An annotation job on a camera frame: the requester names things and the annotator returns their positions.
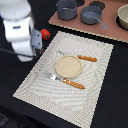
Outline black stove burner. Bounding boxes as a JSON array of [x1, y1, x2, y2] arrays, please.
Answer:
[[89, 1, 105, 10]]

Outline grey cooking pot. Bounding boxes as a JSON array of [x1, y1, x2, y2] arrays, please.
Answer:
[[56, 0, 77, 20]]

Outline pink toy stove board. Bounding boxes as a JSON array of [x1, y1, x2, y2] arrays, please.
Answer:
[[49, 0, 128, 42]]

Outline beige round plate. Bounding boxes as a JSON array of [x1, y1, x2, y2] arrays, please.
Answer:
[[55, 55, 82, 78]]

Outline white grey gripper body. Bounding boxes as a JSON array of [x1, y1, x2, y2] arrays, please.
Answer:
[[3, 17, 43, 62]]

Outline grey frying pan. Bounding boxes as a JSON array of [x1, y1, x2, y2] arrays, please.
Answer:
[[80, 6, 107, 29]]

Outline beige bowl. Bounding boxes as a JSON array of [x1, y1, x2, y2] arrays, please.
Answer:
[[118, 4, 128, 30]]

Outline red toy tomato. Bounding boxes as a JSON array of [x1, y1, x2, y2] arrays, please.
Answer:
[[41, 29, 50, 40]]

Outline fork with orange handle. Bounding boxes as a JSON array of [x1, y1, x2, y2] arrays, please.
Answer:
[[44, 73, 85, 89]]

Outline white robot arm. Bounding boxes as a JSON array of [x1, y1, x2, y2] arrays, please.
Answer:
[[0, 0, 43, 62]]

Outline knife with orange handle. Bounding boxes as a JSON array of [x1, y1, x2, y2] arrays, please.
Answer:
[[56, 50, 97, 62]]

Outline beige woven placemat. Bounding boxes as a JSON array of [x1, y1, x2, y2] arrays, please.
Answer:
[[13, 31, 113, 128]]

